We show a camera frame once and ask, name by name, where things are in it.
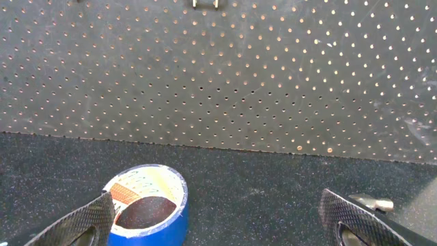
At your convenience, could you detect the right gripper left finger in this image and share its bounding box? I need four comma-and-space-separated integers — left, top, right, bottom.
23, 191, 116, 246

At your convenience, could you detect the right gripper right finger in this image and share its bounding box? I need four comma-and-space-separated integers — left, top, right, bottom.
318, 188, 437, 246

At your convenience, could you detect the roll of blue tape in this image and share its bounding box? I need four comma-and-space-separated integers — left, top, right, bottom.
102, 163, 190, 246

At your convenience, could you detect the black pegboard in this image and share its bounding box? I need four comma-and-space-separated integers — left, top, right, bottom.
0, 0, 437, 166

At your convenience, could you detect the metal hook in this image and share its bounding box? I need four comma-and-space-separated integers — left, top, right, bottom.
191, 0, 220, 10

